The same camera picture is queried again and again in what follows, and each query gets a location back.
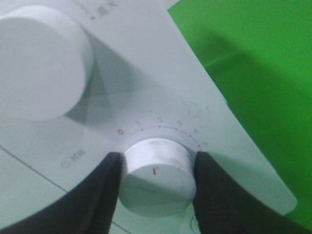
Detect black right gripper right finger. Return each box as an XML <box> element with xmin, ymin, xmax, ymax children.
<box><xmin>193</xmin><ymin>151</ymin><xmax>311</xmax><ymax>234</ymax></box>

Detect white microwave door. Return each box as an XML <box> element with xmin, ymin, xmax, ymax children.
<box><xmin>0</xmin><ymin>145</ymin><xmax>130</xmax><ymax>234</ymax></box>

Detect white timer knob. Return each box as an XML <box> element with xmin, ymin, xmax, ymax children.
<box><xmin>119</xmin><ymin>138</ymin><xmax>196</xmax><ymax>217</ymax></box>

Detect upper white power knob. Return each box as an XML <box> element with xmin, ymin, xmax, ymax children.
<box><xmin>0</xmin><ymin>5</ymin><xmax>95</xmax><ymax>120</ymax></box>

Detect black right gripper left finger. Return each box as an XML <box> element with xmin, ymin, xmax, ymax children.
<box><xmin>1</xmin><ymin>152</ymin><xmax>122</xmax><ymax>234</ymax></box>

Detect white microwave oven body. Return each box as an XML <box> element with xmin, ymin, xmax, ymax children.
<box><xmin>0</xmin><ymin>0</ymin><xmax>298</xmax><ymax>234</ymax></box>

